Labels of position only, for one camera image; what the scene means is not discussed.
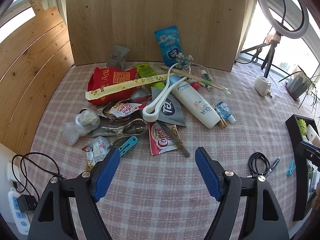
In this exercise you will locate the small white wrapped packet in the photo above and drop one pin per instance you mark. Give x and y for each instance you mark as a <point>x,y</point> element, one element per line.
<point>96,150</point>

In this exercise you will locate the small blue sanitizer bottle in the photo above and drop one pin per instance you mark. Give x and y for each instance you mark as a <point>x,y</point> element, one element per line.
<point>225,111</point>

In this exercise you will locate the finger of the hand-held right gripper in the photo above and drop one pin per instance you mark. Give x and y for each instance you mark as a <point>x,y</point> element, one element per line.
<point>310,151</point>

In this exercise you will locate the silver red foil pouch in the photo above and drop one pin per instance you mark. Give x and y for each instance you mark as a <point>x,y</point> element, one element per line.
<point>140,95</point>

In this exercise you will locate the small red white toy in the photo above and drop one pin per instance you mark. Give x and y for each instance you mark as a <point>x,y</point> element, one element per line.
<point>195,86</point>

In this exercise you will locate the grey triangular pouch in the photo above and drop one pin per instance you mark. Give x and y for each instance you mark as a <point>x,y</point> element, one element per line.
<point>172,112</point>

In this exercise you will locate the black pen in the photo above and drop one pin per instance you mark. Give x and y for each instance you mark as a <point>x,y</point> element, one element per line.
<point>273,166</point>

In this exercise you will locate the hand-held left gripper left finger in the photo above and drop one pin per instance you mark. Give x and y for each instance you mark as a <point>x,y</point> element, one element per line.
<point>107,176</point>

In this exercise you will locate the red snack packet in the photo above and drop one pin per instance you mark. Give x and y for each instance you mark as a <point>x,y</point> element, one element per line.
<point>105,77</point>

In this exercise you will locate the black tripod legs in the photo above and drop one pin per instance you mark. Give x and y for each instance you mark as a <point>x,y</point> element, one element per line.
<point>270,55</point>

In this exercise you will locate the red white creamer sachet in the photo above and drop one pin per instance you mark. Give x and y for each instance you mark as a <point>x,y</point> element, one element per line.
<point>160,140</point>
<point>125,109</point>

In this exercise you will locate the light wooden board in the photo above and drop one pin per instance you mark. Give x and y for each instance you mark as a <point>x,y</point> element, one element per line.
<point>150,12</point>

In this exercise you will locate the wooden clothespin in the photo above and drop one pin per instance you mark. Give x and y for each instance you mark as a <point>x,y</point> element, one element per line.
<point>222,122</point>

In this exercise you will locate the pink plaid cloth desktop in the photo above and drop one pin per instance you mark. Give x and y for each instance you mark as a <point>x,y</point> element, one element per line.
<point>162,192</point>

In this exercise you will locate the cream patterned paper sleeve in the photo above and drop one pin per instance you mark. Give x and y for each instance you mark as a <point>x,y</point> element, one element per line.
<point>112,90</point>

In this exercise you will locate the white sunscreen bottle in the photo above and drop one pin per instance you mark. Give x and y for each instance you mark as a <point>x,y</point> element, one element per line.
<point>197,105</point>

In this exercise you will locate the metal nail file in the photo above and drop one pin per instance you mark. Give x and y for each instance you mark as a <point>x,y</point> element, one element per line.
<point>178,142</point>

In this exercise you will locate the blue wet wipes packet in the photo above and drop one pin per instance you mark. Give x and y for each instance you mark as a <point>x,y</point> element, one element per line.
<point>170,45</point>

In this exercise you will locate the pine wood panel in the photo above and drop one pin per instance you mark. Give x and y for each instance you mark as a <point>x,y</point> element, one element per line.
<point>32,67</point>

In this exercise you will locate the green tube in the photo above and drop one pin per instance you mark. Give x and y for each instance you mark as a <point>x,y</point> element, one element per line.
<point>145,71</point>

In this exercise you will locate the black charger plug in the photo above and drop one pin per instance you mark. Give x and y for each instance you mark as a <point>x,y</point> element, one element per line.
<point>26,202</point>

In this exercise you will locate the turquoise plastic peg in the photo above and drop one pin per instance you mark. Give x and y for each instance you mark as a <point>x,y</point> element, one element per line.
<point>291,167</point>
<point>127,146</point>

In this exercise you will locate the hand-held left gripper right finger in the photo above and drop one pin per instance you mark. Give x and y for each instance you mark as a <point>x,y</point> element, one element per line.
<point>207,176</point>

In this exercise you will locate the potted plant grey pot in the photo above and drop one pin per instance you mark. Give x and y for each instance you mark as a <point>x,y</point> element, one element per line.
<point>297,85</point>

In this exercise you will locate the white power strip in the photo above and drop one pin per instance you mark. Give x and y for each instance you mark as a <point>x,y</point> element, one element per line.
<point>18,217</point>

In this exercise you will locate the white plug adapter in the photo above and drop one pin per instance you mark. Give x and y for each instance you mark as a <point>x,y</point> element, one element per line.
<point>262,85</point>

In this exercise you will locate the chopsticks in clear wrapper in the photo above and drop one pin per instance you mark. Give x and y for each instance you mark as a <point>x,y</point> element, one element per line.
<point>212,85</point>

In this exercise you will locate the yellow shuttlecock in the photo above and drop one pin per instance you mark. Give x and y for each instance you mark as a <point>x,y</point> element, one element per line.
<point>302,126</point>

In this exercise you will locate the crumpled clear plastic bag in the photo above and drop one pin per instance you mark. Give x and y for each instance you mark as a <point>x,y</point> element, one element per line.
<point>80,125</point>

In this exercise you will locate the black storage box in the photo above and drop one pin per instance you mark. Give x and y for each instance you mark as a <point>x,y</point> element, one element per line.
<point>300,180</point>

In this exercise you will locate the green white glue stick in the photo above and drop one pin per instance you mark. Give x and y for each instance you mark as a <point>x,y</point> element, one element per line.
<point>206,76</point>

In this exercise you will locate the grey foil sachet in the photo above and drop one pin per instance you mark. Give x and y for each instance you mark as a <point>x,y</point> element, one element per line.
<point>117,55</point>

